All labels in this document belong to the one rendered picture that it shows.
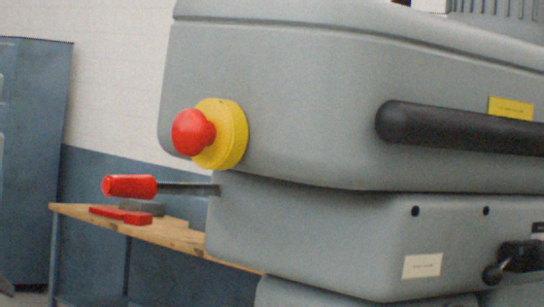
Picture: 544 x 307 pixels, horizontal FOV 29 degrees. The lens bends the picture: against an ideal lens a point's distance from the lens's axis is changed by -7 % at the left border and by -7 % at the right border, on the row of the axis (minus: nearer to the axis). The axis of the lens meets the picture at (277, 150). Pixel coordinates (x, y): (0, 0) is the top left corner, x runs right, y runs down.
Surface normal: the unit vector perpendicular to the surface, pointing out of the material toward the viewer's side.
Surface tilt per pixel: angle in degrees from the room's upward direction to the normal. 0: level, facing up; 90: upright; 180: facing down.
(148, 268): 90
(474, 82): 90
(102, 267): 90
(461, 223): 90
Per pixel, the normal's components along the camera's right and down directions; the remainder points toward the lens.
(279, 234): -0.69, -0.04
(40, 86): 0.72, 0.12
